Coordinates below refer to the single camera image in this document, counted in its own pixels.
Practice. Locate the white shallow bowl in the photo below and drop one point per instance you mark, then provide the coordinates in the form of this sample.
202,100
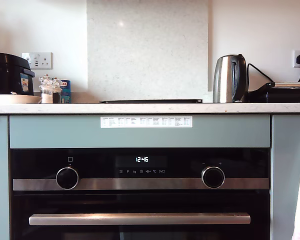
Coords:
15,99

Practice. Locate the grey-green panel with label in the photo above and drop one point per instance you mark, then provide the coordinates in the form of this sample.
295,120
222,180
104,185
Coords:
52,135

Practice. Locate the clear pepper grinder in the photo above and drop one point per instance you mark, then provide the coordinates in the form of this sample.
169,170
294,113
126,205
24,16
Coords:
57,97

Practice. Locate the white double socket with USB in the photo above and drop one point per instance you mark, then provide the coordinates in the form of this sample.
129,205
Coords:
45,61

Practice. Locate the stainless steel kettle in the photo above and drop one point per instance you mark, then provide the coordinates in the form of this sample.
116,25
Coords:
225,80

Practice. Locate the rotary knob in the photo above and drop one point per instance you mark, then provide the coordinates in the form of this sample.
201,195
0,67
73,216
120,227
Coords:
213,177
67,178

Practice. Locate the wide grey-green cabinet door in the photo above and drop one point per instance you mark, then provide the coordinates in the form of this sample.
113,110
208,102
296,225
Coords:
285,175

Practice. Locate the white speckled splashback panel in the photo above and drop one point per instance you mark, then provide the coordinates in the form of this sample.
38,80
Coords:
147,50

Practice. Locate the white printed label sticker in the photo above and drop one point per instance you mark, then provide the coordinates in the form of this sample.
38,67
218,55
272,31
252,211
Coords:
145,122

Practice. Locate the rotary knob under plus minus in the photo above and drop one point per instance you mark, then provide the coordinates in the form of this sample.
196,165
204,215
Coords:
213,177

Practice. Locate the blue salt tub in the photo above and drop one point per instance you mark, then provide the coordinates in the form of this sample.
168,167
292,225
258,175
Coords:
66,95

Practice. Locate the black rice cooker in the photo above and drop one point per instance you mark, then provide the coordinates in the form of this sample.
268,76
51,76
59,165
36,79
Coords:
5,75

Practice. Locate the black contact grill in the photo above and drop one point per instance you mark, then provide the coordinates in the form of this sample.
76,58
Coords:
285,96

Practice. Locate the black built-in oven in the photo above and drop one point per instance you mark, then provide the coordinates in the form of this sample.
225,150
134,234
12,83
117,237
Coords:
140,200

